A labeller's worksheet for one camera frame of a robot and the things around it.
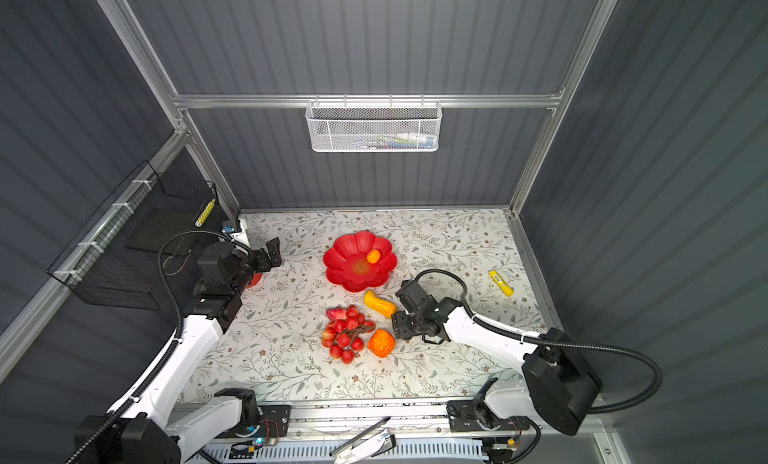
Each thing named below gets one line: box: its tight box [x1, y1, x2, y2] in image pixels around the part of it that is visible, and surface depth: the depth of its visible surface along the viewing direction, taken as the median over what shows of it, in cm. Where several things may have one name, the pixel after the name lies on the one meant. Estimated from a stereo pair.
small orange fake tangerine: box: [366, 249, 381, 264], surface depth 104 cm
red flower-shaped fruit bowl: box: [323, 231, 398, 293], surface depth 107 cm
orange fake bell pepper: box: [368, 328, 396, 358], surface depth 83 cm
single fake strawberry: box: [326, 308, 347, 321], surface depth 88 cm
